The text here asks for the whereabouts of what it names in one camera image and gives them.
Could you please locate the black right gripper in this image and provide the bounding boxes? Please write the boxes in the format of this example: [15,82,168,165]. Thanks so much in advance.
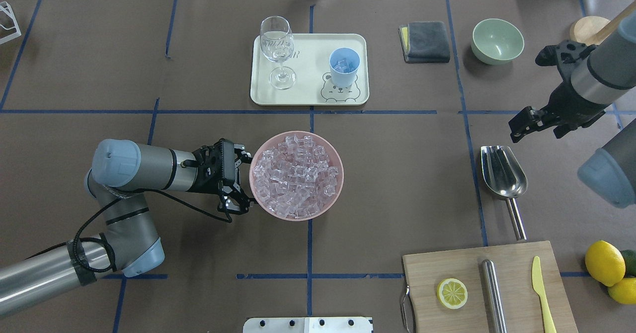
[508,39,607,143]

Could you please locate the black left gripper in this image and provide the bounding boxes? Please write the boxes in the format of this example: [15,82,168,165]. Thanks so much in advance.
[191,138,254,217]

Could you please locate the stainless steel ice scoop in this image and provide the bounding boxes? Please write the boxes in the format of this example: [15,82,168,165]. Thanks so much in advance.
[480,145,528,242]

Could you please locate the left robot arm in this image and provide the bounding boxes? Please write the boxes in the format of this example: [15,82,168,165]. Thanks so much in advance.
[0,139,254,317]

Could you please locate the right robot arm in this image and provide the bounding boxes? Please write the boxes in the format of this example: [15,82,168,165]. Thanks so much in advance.
[509,13,636,208]

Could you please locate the clear ice cubes pile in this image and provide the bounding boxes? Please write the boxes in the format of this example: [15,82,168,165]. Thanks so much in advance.
[252,134,339,218]

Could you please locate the wooden cup tree stand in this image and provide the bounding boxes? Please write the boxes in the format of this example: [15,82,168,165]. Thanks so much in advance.
[569,1,636,45]

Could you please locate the ice cubes in cup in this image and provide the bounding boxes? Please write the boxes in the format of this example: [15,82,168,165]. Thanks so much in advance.
[332,58,358,74]

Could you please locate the blue cup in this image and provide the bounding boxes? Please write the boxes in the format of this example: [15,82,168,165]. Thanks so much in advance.
[329,48,360,87]

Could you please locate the pink bowl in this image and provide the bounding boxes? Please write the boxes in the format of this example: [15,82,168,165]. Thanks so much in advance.
[248,131,344,221]

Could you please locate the green bowl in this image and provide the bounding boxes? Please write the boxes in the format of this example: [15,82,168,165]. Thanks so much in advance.
[471,18,525,65]

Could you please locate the grey yellow sponge cloth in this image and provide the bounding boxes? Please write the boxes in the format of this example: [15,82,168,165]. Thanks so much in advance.
[399,21,450,64]

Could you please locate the cream bear tray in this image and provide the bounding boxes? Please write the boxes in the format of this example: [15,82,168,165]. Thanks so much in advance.
[250,33,370,106]

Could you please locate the clear wine glass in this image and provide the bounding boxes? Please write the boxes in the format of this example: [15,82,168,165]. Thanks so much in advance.
[259,16,296,90]

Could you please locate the whole yellow lemon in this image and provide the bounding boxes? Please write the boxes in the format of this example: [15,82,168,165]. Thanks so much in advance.
[584,240,626,287]

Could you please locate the green lime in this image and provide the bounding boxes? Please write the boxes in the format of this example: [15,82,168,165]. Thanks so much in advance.
[620,250,636,277]

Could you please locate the yellow plastic knife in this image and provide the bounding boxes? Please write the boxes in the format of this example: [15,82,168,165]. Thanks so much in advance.
[531,256,557,333]

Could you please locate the wooden cutting board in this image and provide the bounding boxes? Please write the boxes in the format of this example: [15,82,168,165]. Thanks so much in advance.
[400,241,579,333]

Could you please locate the steel muddler black cap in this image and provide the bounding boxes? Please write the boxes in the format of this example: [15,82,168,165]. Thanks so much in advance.
[481,259,507,333]

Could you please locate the lemon half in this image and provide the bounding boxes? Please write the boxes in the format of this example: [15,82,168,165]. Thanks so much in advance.
[436,278,468,310]

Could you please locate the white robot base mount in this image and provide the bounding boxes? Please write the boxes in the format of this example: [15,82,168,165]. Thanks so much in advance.
[242,316,374,333]

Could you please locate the white wire cup rack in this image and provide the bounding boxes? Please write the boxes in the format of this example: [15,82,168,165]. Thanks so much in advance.
[0,1,22,45]

